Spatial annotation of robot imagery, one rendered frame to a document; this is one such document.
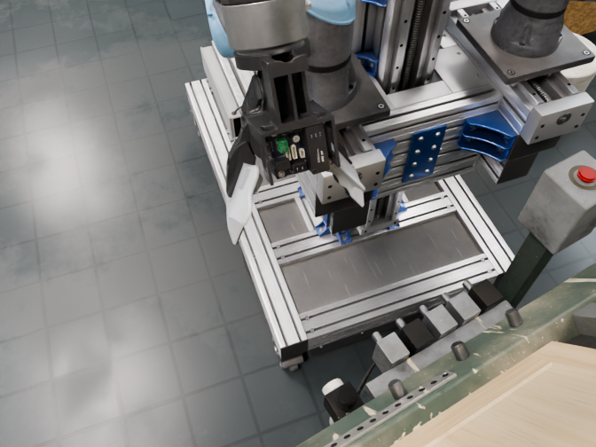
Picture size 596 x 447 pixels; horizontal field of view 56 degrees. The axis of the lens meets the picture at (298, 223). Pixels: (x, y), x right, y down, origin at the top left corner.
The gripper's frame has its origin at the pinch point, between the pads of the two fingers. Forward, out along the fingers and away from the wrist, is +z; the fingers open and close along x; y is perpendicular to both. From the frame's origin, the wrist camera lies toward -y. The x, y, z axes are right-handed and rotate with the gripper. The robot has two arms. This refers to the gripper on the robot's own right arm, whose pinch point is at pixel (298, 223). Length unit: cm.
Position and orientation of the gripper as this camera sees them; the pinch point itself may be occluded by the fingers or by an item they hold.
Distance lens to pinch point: 63.1
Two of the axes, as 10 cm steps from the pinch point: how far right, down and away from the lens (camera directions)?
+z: 1.6, 8.6, 4.8
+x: 9.4, -2.8, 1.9
